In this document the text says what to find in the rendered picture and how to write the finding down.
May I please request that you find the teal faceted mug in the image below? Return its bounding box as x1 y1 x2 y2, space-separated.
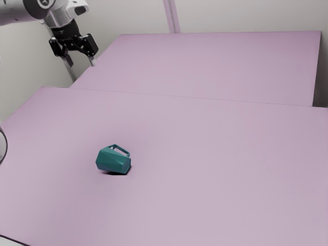
95 143 132 176

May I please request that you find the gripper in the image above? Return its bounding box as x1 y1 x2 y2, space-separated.
48 19 99 67

